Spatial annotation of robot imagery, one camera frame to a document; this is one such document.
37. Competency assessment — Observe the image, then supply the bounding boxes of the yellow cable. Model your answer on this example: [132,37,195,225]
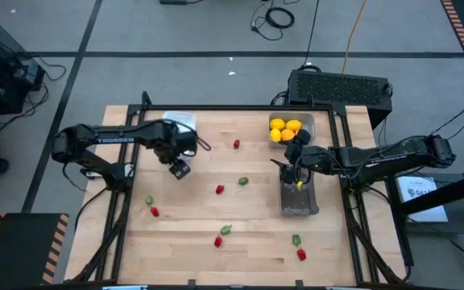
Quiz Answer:
[342,0,368,76]

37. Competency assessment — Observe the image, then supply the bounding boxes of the white printed sheet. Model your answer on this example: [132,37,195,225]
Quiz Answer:
[396,176,450,224]

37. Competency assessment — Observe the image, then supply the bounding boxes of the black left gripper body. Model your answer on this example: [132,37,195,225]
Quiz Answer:
[157,149,193,181]

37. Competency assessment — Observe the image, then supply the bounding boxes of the coiled black cable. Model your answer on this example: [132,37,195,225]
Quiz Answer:
[250,0,296,42]

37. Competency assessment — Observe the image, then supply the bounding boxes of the black metal table frame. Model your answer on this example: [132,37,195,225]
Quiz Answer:
[68,90,408,288]

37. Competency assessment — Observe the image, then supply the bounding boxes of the beige plastic basket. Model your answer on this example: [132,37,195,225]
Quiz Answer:
[267,111,317,149]

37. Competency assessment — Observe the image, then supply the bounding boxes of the white plastic basket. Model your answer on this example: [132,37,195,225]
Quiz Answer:
[161,110,198,134]

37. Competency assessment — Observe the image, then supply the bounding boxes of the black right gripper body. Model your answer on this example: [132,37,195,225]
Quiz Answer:
[280,128,313,184]

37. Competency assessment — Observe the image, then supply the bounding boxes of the long black cable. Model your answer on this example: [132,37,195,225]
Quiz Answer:
[302,0,321,69]

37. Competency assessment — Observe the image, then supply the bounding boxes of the black computer case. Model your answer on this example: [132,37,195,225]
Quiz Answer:
[287,68,394,131]

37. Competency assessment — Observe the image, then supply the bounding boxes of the transparent grey plastic basket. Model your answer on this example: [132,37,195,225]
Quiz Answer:
[279,163,321,218]

